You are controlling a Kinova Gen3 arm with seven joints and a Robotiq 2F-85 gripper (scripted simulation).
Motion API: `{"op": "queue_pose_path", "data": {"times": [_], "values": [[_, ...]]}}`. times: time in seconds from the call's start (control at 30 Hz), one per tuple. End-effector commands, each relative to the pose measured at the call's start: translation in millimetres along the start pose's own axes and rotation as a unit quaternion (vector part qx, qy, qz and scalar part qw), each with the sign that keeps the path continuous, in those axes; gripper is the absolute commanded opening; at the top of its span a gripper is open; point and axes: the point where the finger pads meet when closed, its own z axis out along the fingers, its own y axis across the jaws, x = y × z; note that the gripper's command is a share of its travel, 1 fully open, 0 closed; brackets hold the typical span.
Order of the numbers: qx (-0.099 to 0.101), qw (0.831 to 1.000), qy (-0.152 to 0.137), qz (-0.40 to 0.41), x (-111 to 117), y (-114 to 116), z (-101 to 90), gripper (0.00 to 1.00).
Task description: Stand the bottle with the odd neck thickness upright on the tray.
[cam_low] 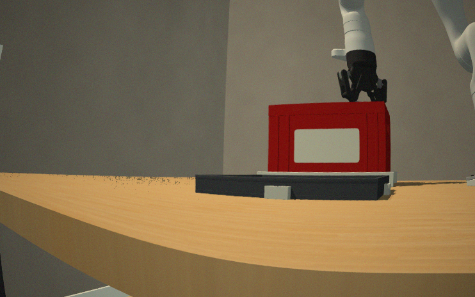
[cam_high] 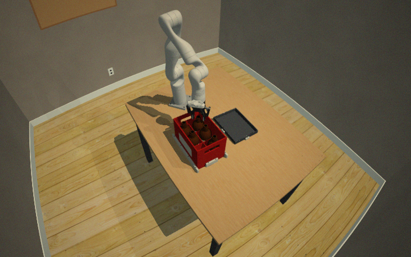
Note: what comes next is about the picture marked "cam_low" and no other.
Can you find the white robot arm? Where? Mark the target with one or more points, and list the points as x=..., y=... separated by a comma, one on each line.
x=358, y=35

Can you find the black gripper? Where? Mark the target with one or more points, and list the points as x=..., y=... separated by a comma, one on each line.
x=362, y=73

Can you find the red crate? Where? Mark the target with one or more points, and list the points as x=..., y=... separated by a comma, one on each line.
x=328, y=137

